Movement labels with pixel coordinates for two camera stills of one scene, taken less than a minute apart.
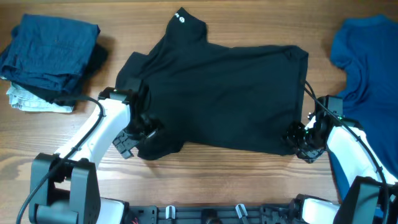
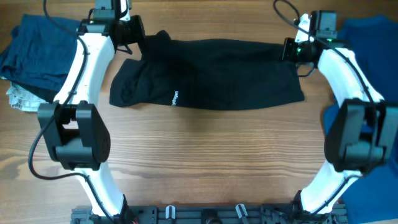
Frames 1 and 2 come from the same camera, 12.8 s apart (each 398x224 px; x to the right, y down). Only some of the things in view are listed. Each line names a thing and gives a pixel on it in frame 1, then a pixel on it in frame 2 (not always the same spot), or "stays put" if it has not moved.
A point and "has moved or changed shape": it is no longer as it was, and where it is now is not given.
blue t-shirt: x=365 y=47 stays put
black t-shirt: x=239 y=99 has moved or changed shape
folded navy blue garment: x=48 y=52 stays put
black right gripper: x=292 y=134 to x=288 y=44
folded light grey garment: x=21 y=98 stays put
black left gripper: x=124 y=142 to x=139 y=34
